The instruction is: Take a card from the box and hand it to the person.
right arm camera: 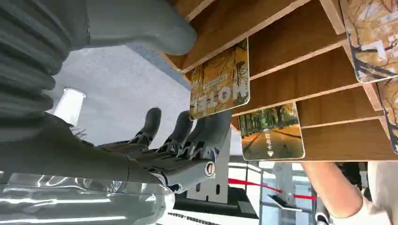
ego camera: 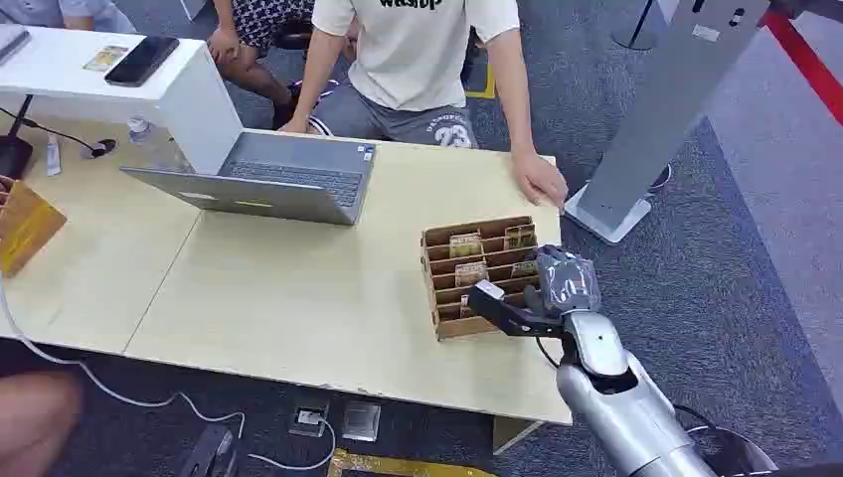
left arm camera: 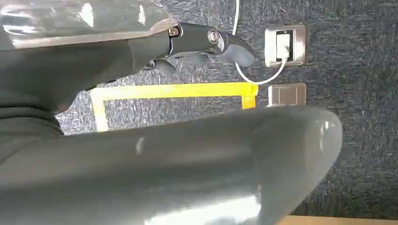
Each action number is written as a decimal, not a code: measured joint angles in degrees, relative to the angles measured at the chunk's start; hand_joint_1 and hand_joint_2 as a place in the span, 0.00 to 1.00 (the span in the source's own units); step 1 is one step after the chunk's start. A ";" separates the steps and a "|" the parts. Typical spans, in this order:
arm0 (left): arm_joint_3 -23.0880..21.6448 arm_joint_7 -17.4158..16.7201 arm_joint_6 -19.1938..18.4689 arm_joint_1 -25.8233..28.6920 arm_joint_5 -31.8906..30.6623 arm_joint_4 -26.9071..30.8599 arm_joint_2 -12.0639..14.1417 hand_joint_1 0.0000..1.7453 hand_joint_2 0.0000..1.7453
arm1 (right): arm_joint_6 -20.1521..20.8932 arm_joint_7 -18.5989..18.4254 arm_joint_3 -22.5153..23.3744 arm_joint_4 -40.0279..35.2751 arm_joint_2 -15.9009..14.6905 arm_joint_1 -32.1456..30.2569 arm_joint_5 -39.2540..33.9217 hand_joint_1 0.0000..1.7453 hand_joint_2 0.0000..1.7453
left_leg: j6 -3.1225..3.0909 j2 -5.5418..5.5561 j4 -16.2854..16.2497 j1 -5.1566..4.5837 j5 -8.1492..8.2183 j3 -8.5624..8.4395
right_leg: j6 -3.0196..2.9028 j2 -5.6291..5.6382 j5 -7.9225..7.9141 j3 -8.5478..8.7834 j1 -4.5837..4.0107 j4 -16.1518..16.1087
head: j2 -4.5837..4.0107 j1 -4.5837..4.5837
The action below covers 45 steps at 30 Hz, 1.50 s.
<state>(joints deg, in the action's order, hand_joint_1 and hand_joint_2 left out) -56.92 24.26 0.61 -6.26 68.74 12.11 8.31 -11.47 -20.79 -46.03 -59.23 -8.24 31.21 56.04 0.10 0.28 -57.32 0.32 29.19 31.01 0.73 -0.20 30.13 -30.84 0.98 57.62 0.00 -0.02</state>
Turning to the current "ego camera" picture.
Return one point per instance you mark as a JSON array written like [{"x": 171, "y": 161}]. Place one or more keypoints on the person's right hand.
[{"x": 296, "y": 125}]

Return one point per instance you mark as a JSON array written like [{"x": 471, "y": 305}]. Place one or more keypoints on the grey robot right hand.
[{"x": 568, "y": 283}]

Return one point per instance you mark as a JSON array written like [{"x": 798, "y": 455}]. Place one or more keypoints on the person's left hand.
[{"x": 540, "y": 179}]

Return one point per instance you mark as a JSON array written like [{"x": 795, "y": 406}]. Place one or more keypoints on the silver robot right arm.
[{"x": 619, "y": 401}]

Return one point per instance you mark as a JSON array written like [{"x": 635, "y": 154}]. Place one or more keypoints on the grey open laptop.
[{"x": 296, "y": 168}]

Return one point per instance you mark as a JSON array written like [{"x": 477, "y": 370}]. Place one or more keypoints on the printed card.
[
  {"x": 519, "y": 237},
  {"x": 524, "y": 269},
  {"x": 471, "y": 274},
  {"x": 465, "y": 245}
]

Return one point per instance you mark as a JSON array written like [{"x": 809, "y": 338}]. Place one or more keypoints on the seated person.
[{"x": 253, "y": 46}]

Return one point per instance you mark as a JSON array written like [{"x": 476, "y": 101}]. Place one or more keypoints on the white desk shelf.
[{"x": 191, "y": 99}]

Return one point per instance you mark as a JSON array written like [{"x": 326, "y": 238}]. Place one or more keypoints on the wooden card box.
[{"x": 454, "y": 329}]

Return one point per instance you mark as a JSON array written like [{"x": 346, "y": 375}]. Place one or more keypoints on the person in pale shirt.
[{"x": 408, "y": 59}]

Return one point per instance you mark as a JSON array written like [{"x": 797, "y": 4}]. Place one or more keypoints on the grey pillar stand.
[{"x": 665, "y": 112}]

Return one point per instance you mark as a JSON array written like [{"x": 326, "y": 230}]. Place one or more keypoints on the clear bottle with cap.
[{"x": 138, "y": 129}]

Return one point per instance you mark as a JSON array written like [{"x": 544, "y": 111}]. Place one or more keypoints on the black smartphone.
[{"x": 141, "y": 60}]

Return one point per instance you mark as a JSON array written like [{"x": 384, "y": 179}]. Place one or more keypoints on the black pole with base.
[{"x": 635, "y": 29}]

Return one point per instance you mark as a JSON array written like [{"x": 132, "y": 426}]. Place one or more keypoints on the card on shelf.
[{"x": 105, "y": 58}]

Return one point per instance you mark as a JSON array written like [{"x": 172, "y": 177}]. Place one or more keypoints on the black round base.
[{"x": 737, "y": 454}]

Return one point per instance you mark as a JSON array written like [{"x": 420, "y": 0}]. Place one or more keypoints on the small white packet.
[{"x": 53, "y": 157}]

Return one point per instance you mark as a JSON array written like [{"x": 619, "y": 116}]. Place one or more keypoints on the steel floor plate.
[{"x": 361, "y": 421}]

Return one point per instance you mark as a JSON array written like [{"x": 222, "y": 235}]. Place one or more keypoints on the person at desk corner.
[{"x": 72, "y": 13}]

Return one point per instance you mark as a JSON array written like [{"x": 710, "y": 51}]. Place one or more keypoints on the yellow floor tape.
[{"x": 395, "y": 466}]

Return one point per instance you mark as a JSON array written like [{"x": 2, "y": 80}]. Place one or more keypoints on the red floor tape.
[{"x": 807, "y": 62}]

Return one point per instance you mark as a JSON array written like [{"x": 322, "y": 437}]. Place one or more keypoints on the floor socket with plug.
[{"x": 308, "y": 420}]

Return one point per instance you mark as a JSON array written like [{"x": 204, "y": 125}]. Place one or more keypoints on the grey closed laptop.
[{"x": 10, "y": 41}]

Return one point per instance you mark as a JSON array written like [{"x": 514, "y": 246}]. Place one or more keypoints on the black robot foot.
[{"x": 207, "y": 454}]

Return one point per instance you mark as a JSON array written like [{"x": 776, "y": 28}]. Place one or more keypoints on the person's blurred hand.
[{"x": 33, "y": 428}]

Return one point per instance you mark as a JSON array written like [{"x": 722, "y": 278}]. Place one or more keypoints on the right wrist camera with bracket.
[{"x": 510, "y": 315}]

